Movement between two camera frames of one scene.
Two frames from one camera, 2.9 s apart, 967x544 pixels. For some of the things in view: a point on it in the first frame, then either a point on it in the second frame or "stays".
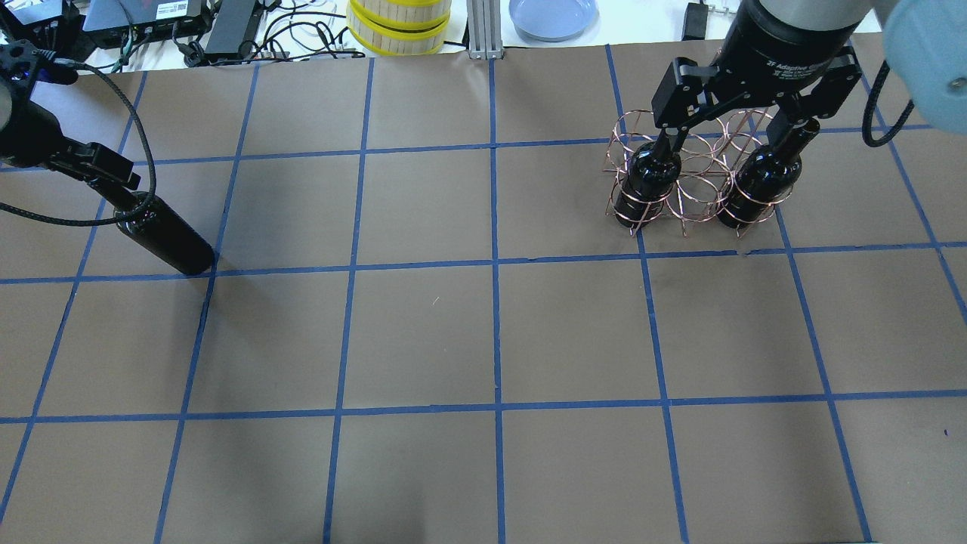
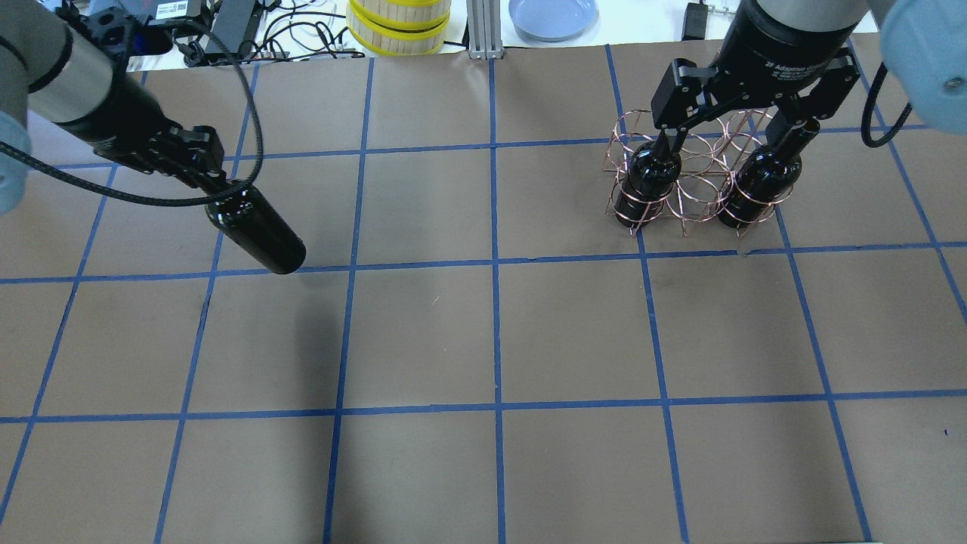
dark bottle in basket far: x=653 y=170 stays
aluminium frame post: x=484 y=29 stays
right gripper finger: x=689 y=91 stays
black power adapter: x=696 y=21 stays
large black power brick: x=230 y=25 stays
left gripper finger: x=96 y=159 -> x=202 y=147
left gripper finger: x=122 y=199 -> x=216 y=187
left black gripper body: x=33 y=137 -> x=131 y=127
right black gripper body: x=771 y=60 stays
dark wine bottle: x=166 y=233 -> x=250 y=221
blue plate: x=553 y=20 stays
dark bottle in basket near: x=764 y=178 stays
